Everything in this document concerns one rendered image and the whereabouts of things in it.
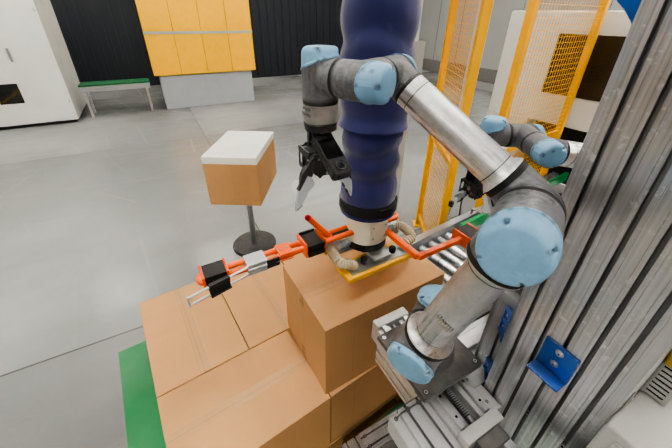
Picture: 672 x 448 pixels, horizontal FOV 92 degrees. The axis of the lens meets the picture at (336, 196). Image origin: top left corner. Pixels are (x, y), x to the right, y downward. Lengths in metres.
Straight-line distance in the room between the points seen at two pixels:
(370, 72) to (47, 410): 2.49
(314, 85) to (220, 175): 1.94
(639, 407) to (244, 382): 1.30
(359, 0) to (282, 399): 1.46
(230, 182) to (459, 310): 2.09
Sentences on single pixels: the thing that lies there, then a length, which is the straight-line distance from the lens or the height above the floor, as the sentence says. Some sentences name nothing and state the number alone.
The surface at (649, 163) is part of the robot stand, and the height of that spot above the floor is 1.72.
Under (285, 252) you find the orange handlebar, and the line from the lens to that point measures 1.16.
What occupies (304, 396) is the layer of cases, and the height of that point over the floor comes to 0.54.
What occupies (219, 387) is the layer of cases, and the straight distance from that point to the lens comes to 1.66.
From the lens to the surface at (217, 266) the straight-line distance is 1.15.
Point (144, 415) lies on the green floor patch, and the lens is 2.38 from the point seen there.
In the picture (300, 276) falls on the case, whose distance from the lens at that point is 1.43.
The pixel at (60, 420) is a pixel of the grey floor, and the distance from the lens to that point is 2.59.
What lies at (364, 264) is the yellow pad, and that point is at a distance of 1.29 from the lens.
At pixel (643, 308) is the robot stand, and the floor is 1.48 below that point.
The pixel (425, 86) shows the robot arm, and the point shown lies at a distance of 0.71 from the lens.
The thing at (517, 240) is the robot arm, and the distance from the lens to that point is 0.57.
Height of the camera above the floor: 1.93
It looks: 30 degrees down
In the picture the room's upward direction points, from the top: 1 degrees clockwise
